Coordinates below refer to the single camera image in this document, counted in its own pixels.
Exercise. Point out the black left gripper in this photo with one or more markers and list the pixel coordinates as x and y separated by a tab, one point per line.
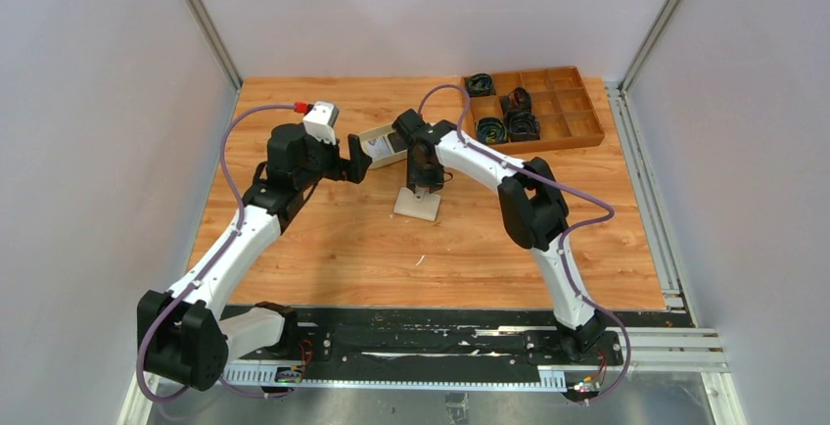
353	158

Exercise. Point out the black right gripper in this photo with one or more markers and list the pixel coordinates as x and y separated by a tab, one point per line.
425	176

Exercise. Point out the white leather card holder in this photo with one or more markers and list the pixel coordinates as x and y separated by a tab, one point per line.
407	205

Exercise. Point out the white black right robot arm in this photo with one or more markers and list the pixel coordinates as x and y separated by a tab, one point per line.
533	211

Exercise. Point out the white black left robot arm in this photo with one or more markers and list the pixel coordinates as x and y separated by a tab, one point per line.
183	335

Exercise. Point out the silver VIP card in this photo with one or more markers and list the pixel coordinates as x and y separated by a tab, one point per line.
378	147

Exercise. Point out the black VIP card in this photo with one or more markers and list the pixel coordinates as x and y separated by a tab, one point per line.
397	143

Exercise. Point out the cream oval plastic tray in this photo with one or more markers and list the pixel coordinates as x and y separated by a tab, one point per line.
380	131

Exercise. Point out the rolled green black tie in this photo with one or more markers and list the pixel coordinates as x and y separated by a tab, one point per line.
491	131

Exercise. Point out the wooden compartment organizer box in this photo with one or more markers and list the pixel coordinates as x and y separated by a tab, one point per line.
560	101

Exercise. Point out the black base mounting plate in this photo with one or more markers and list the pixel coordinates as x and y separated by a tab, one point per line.
404	345

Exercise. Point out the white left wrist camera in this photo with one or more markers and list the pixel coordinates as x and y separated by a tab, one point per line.
320	120

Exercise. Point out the aluminium rail frame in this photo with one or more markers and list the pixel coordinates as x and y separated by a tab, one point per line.
647	349

